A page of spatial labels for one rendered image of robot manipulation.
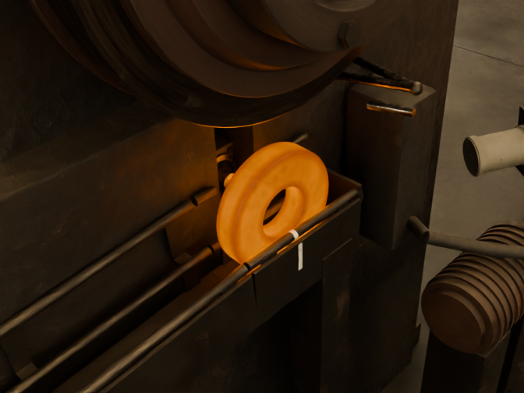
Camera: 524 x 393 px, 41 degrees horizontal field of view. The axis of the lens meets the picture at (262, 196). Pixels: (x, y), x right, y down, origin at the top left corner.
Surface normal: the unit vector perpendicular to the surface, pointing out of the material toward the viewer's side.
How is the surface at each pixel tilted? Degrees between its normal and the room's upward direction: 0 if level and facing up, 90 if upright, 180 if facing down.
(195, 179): 90
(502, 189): 0
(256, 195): 90
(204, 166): 90
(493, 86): 0
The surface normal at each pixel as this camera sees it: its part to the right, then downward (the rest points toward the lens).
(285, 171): 0.68, 0.41
